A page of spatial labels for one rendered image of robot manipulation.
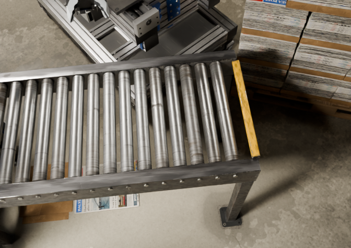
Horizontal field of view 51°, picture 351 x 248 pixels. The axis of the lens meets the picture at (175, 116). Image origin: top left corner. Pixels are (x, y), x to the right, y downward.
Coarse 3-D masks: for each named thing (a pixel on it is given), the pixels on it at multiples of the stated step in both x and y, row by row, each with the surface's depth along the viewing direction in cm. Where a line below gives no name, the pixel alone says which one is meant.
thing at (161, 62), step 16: (96, 64) 155; (112, 64) 155; (128, 64) 155; (144, 64) 154; (160, 64) 154; (176, 64) 154; (192, 64) 155; (208, 64) 156; (224, 64) 157; (0, 80) 153; (16, 80) 153
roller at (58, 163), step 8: (64, 80) 152; (56, 88) 152; (64, 88) 151; (56, 96) 149; (64, 96) 149; (56, 104) 147; (64, 104) 147; (56, 112) 145; (64, 112) 146; (56, 120) 143; (64, 120) 144; (56, 128) 141; (64, 128) 143; (56, 136) 140; (64, 136) 141; (56, 144) 138; (64, 144) 140; (56, 152) 137; (64, 152) 138; (56, 160) 135; (64, 160) 137; (56, 168) 134; (64, 168) 136; (56, 176) 132
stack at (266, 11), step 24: (264, 0) 165; (264, 24) 176; (288, 24) 171; (312, 24) 169; (336, 24) 166; (240, 48) 195; (264, 48) 190; (288, 48) 186; (312, 48) 181; (264, 72) 209; (288, 72) 206; (336, 72) 193; (288, 96) 222; (336, 96) 210
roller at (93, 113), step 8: (88, 80) 152; (96, 80) 152; (88, 88) 150; (96, 88) 150; (88, 96) 148; (96, 96) 148; (88, 104) 147; (96, 104) 147; (88, 112) 145; (96, 112) 145; (88, 120) 143; (96, 120) 143; (88, 128) 141; (96, 128) 141; (88, 136) 140; (96, 136) 140; (88, 144) 138; (96, 144) 138; (88, 152) 136; (96, 152) 137; (88, 160) 135; (96, 160) 135; (88, 168) 133; (96, 168) 134
